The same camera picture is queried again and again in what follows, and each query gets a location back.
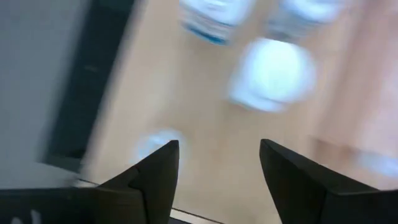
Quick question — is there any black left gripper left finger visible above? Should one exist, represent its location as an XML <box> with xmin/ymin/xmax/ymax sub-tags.
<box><xmin>0</xmin><ymin>139</ymin><xmax>180</xmax><ymax>224</ymax></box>

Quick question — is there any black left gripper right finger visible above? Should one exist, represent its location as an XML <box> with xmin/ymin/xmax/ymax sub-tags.
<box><xmin>260</xmin><ymin>139</ymin><xmax>398</xmax><ymax>224</ymax></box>

